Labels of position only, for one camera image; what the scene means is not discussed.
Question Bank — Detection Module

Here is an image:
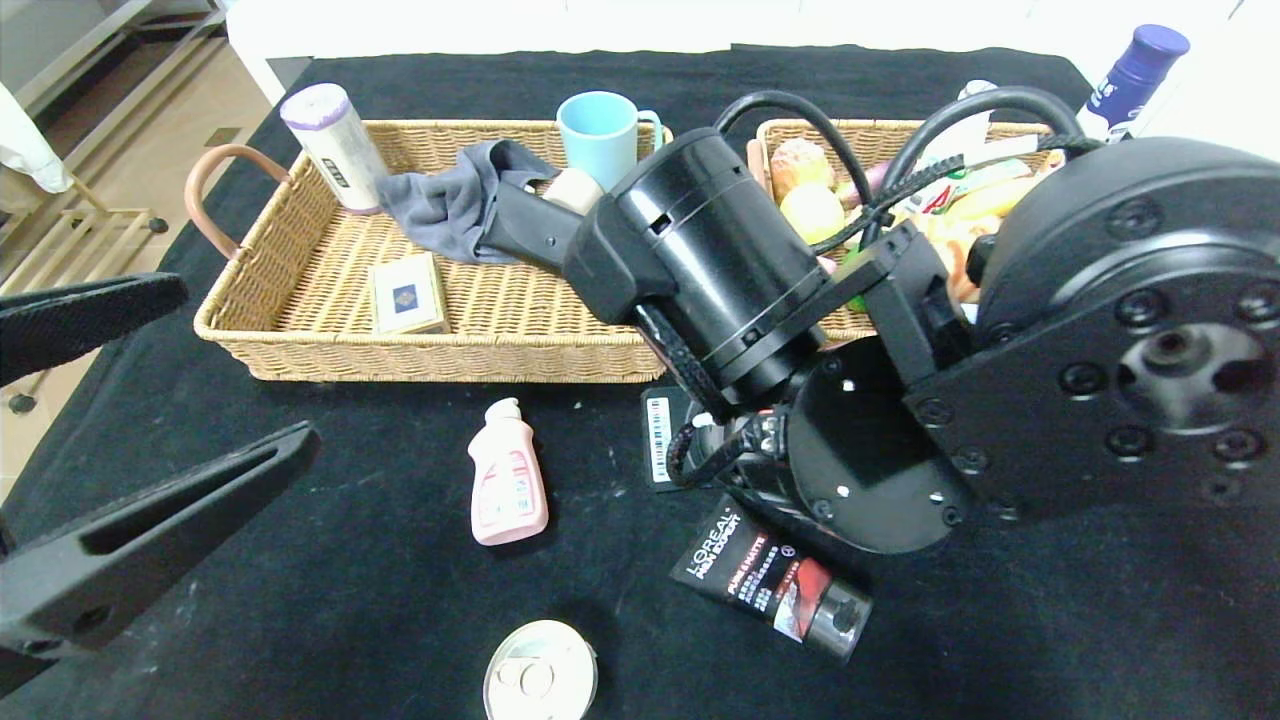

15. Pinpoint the pink plastic bottle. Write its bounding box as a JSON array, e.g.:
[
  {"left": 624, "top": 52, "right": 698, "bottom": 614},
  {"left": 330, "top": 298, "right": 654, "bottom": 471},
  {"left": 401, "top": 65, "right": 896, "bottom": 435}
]
[{"left": 467, "top": 398, "right": 550, "bottom": 547}]

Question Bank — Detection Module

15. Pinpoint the toy croissant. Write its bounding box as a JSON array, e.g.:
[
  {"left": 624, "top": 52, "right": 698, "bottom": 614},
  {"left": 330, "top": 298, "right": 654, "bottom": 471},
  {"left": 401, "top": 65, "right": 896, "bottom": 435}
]
[{"left": 920, "top": 215, "right": 991, "bottom": 301}]

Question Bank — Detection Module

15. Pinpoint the black glasses case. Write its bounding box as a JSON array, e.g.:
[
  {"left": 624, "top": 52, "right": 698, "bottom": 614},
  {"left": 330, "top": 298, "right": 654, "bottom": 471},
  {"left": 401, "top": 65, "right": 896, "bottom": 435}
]
[{"left": 473, "top": 180, "right": 601, "bottom": 276}]

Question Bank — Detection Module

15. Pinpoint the small beige cup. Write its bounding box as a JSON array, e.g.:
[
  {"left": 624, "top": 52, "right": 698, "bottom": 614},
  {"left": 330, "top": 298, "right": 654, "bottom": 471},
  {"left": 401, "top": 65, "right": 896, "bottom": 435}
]
[{"left": 543, "top": 168, "right": 608, "bottom": 216}]

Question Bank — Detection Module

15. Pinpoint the light blue mug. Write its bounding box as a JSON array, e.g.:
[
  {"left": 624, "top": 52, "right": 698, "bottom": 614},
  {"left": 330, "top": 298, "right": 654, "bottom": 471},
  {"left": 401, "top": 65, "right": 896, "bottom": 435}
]
[{"left": 556, "top": 92, "right": 665, "bottom": 211}]

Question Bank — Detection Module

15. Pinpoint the yellow lemon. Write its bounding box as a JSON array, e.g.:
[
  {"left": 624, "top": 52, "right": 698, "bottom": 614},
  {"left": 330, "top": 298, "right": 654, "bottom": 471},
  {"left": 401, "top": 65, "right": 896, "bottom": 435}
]
[{"left": 780, "top": 183, "right": 846, "bottom": 246}]

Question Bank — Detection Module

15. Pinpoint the beige card box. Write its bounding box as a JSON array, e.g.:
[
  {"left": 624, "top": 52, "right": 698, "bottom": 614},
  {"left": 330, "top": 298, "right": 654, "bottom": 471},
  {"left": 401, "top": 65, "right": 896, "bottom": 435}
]
[{"left": 368, "top": 252, "right": 451, "bottom": 336}]

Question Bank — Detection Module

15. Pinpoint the grey cloth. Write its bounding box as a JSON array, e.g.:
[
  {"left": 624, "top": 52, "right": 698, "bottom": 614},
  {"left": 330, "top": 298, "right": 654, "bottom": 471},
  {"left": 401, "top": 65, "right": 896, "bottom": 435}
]
[{"left": 376, "top": 140, "right": 561, "bottom": 266}]

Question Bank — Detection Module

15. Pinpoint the orange pink peach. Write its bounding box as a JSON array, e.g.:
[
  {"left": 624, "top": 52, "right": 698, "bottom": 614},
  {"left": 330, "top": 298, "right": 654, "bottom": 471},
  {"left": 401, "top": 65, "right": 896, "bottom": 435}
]
[{"left": 768, "top": 138, "right": 836, "bottom": 196}]

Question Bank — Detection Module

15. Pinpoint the black cosmetic tube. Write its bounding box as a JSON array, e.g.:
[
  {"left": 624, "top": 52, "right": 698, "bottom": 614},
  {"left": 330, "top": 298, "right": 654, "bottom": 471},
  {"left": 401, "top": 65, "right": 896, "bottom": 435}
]
[{"left": 669, "top": 494, "right": 874, "bottom": 668}]

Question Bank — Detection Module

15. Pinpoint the round tin can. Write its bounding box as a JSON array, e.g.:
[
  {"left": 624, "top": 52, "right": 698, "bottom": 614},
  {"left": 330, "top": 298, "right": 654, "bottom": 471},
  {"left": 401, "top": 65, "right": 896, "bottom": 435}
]
[{"left": 483, "top": 619, "right": 599, "bottom": 720}]

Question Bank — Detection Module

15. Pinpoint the black table cloth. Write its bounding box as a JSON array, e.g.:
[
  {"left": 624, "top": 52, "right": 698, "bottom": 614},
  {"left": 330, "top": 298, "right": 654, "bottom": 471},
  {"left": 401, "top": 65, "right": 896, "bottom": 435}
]
[{"left": 0, "top": 45, "right": 1280, "bottom": 720}]

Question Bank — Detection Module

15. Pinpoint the white tumbler with purple lid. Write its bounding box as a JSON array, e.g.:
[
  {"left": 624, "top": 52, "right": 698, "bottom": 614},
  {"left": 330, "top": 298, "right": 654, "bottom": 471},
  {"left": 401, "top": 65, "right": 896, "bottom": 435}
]
[{"left": 280, "top": 84, "right": 389, "bottom": 217}]

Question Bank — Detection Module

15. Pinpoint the yellow banana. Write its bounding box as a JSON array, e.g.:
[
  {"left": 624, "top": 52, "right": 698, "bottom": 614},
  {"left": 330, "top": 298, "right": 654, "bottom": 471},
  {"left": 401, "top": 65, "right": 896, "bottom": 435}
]
[{"left": 945, "top": 178, "right": 1031, "bottom": 223}]

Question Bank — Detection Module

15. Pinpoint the white milk drink bottle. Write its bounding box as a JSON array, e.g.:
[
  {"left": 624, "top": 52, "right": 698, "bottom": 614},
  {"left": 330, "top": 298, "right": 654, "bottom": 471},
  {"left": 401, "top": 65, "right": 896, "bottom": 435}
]
[{"left": 905, "top": 80, "right": 1001, "bottom": 216}]

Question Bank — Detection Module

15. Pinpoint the wooden rack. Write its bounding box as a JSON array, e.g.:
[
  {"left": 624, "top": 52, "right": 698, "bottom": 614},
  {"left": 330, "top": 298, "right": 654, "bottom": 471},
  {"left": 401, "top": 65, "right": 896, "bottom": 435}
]
[{"left": 0, "top": 205, "right": 169, "bottom": 301}]

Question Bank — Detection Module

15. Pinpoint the white bottle with blue cap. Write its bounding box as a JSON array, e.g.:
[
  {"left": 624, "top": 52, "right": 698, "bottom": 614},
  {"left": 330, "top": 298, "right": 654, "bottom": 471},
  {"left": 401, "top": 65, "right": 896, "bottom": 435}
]
[{"left": 1075, "top": 24, "right": 1191, "bottom": 141}]

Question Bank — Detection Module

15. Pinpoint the white hanging cloth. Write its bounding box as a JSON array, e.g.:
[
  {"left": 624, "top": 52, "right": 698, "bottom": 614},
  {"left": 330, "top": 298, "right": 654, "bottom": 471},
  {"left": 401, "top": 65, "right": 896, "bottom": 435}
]
[{"left": 0, "top": 85, "right": 76, "bottom": 196}]

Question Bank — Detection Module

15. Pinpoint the wicker basket with handles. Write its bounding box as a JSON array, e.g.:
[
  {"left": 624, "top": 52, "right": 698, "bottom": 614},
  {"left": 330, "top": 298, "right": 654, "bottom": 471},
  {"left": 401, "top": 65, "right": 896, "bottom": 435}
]
[
  {"left": 755, "top": 120, "right": 1061, "bottom": 346},
  {"left": 185, "top": 120, "right": 673, "bottom": 384}
]

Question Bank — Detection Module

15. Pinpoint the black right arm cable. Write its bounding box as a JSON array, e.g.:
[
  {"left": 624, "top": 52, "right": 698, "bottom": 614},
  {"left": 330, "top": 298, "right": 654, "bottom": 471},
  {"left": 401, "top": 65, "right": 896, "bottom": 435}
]
[{"left": 712, "top": 86, "right": 1096, "bottom": 256}]

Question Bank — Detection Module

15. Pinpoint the grey shelf frame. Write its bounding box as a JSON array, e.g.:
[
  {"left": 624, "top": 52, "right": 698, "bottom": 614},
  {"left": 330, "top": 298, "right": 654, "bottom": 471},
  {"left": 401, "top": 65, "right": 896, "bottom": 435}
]
[{"left": 0, "top": 0, "right": 233, "bottom": 126}]

